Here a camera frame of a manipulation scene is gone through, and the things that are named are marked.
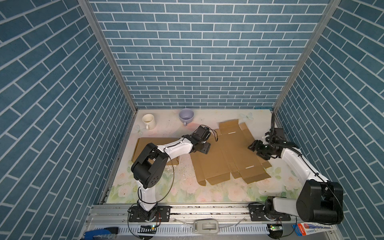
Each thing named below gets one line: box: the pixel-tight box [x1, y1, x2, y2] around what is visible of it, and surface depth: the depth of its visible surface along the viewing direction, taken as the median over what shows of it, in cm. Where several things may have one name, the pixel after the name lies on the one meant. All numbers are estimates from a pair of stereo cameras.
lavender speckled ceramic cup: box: [178, 108, 195, 127], surface depth 114 cm
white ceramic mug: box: [142, 113, 156, 130], surface depth 105 cm
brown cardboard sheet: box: [190, 119, 272, 186], surface depth 93 cm
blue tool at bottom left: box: [83, 227, 119, 240], surface depth 69 cm
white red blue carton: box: [292, 222, 338, 237], surface depth 71 cm
